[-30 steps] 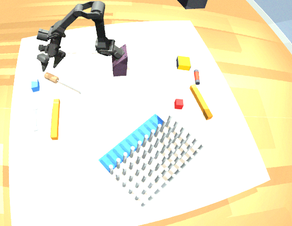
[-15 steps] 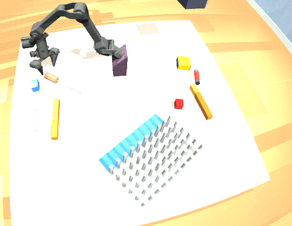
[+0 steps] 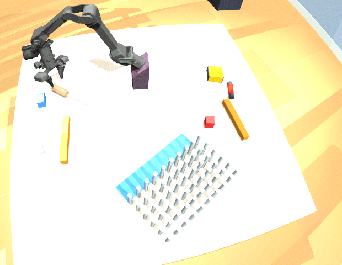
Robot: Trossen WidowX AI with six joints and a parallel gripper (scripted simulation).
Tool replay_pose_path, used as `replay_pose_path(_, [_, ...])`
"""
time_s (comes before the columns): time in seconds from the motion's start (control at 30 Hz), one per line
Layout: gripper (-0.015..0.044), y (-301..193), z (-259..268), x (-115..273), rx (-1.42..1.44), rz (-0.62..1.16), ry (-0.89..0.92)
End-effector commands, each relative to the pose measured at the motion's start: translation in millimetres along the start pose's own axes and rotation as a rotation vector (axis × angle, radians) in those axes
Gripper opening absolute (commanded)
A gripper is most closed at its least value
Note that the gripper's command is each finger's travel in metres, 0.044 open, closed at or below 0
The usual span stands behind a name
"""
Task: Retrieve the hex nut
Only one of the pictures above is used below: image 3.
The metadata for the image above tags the red-handled screwdriver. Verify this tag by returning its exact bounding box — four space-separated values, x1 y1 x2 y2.
227 69 234 100

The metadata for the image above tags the small red cube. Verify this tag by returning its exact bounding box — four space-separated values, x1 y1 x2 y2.
204 115 215 128

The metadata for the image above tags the blue block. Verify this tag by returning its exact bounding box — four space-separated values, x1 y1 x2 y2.
36 92 46 108

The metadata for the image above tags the light blue flat strip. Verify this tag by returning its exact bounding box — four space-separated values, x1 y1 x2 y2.
115 133 191 202

